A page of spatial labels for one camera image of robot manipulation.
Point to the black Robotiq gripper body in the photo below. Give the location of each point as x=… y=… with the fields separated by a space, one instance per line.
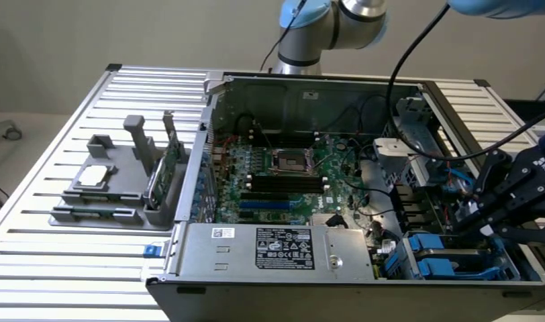
x=535 y=171

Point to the silver blue-capped robot arm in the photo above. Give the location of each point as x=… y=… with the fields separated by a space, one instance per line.
x=344 y=33

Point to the silver metal disk bay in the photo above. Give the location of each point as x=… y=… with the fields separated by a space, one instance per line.
x=403 y=161

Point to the blue disk carrier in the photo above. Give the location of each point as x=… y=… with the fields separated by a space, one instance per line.
x=436 y=267
x=423 y=242

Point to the dark disk with silver edge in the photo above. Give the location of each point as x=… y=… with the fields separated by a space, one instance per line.
x=153 y=191

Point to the black table corner cap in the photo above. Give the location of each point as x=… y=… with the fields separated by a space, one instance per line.
x=114 y=67
x=481 y=82

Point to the green Dell motherboard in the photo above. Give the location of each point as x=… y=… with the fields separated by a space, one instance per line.
x=340 y=188

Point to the small silver chipset heatsink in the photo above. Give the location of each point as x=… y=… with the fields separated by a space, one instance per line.
x=320 y=221

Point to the metal CPU socket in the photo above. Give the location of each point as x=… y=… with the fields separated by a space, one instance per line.
x=293 y=162

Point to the black RAM slot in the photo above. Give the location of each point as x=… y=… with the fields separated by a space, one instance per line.
x=286 y=186
x=286 y=191
x=286 y=177
x=286 y=182

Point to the open black PC case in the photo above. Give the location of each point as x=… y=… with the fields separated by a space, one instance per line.
x=300 y=100

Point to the black expansion slot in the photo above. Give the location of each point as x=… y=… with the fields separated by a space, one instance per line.
x=264 y=196

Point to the blue expansion slot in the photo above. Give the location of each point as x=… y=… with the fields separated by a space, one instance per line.
x=264 y=205

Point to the silver power supply unit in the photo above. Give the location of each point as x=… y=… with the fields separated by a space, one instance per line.
x=237 y=255

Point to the green graphics card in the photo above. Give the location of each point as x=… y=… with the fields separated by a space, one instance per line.
x=172 y=157

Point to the blue case latch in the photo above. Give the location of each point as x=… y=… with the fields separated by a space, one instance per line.
x=152 y=250

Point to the grey parts rack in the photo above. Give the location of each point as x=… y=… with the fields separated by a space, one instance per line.
x=125 y=188

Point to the silver CPU chip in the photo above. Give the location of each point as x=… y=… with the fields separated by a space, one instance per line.
x=93 y=176

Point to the green RAM stick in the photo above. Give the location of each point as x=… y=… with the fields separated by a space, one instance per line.
x=93 y=212

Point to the grey cart leg with castor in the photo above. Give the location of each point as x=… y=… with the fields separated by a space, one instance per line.
x=11 y=131

